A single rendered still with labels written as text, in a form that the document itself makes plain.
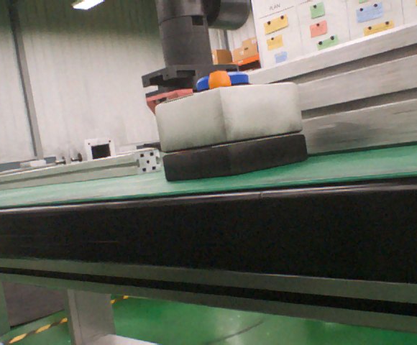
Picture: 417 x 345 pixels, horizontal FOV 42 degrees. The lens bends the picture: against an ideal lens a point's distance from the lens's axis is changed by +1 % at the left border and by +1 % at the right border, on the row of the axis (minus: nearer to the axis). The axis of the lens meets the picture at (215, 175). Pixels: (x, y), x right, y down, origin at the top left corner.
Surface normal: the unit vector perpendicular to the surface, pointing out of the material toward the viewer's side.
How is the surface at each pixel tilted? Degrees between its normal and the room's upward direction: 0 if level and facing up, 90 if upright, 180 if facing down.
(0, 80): 90
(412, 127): 90
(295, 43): 90
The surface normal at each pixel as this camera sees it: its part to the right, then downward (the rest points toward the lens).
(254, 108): 0.64, -0.06
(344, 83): -0.76, 0.15
